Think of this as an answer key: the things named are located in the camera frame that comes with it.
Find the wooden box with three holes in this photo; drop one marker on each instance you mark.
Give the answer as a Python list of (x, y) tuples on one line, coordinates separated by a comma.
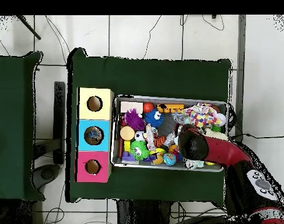
[(95, 114)]

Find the green covered side table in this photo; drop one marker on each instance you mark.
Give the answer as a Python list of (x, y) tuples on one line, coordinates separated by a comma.
[(13, 128)]

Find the mint green cloth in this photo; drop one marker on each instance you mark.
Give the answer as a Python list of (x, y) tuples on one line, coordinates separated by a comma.
[(198, 163)]

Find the white baseball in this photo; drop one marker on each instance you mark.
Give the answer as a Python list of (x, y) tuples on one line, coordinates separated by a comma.
[(222, 119)]

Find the blue spiky ball with eyes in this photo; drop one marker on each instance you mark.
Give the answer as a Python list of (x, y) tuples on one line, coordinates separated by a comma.
[(154, 117)]

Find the crushed patterned metal can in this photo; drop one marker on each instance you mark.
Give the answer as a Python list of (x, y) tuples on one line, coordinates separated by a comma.
[(188, 163)]

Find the small soccer ball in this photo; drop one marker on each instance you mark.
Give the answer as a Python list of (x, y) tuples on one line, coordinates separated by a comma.
[(139, 135)]

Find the dark green table cloth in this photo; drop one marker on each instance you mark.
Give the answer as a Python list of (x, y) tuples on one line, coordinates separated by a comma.
[(155, 77)]

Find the black upright stand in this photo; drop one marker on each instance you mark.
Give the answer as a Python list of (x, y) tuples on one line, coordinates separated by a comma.
[(59, 116)]

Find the green spiky ball with eyes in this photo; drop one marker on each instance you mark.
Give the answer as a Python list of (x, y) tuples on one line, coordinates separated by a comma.
[(139, 151)]

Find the black tripod leg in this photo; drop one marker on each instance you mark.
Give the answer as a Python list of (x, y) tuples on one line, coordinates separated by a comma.
[(29, 28)]

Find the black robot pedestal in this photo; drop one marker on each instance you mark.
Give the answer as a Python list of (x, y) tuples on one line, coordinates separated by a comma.
[(144, 214)]

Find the colourful dotted cloth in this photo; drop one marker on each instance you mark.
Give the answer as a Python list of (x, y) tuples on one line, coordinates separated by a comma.
[(202, 116)]

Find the clear bottle blue print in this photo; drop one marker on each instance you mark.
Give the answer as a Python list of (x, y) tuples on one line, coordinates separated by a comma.
[(180, 117)]

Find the smooth orange ball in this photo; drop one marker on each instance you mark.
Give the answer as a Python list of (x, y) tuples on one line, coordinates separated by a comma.
[(148, 107)]

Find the grey rounded floor base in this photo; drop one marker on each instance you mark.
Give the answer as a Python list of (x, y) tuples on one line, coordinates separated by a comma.
[(47, 173)]

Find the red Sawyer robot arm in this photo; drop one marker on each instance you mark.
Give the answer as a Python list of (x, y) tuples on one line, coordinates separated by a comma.
[(225, 151)]

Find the purple spiky ball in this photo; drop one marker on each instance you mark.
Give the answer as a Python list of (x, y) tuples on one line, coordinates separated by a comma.
[(134, 120)]

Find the globe print ball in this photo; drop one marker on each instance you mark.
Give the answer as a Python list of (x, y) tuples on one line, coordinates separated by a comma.
[(169, 159)]

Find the shallow mesh bin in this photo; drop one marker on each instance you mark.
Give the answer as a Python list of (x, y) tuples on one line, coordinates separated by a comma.
[(141, 164)]

